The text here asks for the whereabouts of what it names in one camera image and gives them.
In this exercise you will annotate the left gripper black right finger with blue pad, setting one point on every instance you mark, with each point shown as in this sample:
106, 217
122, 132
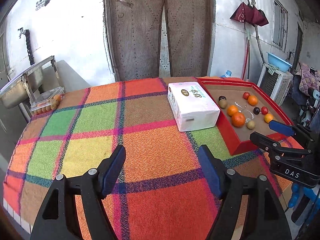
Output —
265, 217

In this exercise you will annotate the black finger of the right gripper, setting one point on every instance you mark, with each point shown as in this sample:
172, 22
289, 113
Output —
275, 148

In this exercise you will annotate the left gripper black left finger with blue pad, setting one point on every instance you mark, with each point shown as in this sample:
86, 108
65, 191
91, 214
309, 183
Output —
57, 217

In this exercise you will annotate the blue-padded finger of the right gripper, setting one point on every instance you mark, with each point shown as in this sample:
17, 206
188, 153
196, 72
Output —
298, 132

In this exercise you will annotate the small tan longan fruit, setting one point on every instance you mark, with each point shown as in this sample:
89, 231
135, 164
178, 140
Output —
250, 124

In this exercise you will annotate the dark plum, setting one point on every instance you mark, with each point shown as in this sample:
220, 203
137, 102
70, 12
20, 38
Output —
222, 98
256, 110

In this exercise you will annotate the small yellow-orange mandarin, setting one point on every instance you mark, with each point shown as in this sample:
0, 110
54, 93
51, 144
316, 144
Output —
268, 117

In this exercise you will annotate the red cherry tomato in box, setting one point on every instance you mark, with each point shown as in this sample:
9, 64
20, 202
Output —
264, 110

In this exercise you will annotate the large orange mandarin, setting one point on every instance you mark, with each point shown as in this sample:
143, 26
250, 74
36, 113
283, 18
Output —
238, 120

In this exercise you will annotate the red shallow cardboard box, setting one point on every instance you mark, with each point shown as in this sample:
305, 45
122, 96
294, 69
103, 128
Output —
237, 100

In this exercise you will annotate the far orange mandarin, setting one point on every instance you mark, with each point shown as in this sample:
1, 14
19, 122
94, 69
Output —
252, 100

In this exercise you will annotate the white air conditioner unit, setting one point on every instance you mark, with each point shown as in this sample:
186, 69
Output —
277, 85

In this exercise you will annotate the medium orange mandarin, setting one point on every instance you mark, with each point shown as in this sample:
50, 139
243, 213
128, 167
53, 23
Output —
231, 110

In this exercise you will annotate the quilt-covered scooter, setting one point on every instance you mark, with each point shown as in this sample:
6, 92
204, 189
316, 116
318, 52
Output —
305, 93

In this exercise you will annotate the brown kiwi-like fruit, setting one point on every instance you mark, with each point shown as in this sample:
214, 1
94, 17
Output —
223, 103

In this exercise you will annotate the green checked rag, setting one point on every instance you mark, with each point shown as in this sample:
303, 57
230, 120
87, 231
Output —
272, 69

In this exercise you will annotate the light blue wash basin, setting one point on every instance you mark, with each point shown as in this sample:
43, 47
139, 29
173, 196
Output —
276, 61

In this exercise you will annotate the blue detergent bottle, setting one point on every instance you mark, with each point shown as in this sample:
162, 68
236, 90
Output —
227, 74

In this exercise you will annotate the white tissue pack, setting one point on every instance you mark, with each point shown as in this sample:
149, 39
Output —
192, 107

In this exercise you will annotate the clear plastic fruit container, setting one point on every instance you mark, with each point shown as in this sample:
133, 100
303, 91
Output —
47, 101

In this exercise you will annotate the maroon folded umbrella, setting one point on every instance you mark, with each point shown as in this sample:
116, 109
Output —
246, 13

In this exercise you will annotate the metal sink stand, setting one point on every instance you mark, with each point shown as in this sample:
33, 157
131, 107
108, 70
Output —
23, 86

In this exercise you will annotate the brown padded door curtain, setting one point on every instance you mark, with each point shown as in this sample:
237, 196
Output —
152, 38

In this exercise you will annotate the red handled broom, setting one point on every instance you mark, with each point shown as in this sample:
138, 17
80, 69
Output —
246, 59

